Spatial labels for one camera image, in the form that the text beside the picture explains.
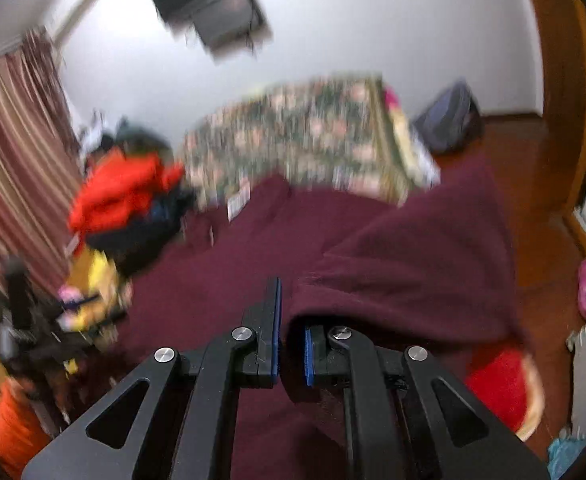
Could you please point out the wooden door frame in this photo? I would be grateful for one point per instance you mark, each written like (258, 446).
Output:
(568, 125)

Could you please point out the floral quilt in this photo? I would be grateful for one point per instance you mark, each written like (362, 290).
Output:
(303, 135)

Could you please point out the red jacket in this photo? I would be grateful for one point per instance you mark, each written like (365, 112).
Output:
(118, 190)

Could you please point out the black stand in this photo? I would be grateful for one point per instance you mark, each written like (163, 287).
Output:
(28, 320)

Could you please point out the orange bag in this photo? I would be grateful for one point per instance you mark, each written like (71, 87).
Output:
(15, 425)

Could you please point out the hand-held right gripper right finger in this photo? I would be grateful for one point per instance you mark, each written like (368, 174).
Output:
(309, 355)

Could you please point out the red cushion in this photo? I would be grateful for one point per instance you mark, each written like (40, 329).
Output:
(505, 390)

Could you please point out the dark clothes pile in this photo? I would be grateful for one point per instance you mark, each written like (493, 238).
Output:
(143, 220)

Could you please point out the striped curtain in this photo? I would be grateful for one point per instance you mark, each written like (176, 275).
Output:
(13, 160)

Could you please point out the grey backpack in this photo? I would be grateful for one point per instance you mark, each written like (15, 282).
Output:
(448, 120)

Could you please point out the maroon garment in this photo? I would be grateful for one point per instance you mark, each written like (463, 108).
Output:
(383, 260)

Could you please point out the teal plastic bag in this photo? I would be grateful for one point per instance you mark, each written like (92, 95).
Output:
(565, 452)

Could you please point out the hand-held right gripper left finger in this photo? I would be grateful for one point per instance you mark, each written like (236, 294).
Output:
(274, 340)

